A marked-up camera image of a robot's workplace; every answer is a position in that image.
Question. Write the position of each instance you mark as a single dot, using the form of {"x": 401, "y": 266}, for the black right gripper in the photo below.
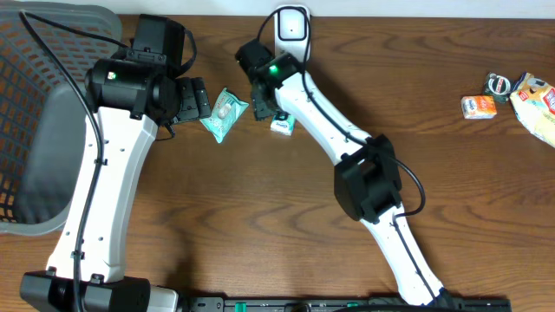
{"x": 258, "y": 112}

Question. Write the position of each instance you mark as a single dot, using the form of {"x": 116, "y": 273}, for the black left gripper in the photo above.
{"x": 197, "y": 101}

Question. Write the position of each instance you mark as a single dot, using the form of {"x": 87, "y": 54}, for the mint Zappy wipes packet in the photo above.
{"x": 226, "y": 111}

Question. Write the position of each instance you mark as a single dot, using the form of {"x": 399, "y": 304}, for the teal tissue pack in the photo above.
{"x": 283, "y": 123}

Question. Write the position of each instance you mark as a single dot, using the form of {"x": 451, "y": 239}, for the orange tissue pack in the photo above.
{"x": 478, "y": 107}

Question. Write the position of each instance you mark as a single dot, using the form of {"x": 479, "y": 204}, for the Zam-Buk ointment tin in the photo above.
{"x": 497, "y": 86}

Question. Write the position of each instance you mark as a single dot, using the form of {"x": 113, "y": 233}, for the large yellow wipes packet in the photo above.
{"x": 533, "y": 103}

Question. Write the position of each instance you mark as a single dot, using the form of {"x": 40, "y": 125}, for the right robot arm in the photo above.
{"x": 367, "y": 180}

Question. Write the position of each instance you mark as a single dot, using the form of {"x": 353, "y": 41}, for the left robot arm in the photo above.
{"x": 127, "y": 98}

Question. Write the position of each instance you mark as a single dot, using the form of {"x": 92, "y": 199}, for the white barcode scanner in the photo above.
{"x": 291, "y": 30}

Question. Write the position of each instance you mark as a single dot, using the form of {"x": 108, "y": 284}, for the grey plastic mesh basket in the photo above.
{"x": 42, "y": 121}

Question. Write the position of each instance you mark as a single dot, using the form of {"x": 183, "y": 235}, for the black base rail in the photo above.
{"x": 219, "y": 304}

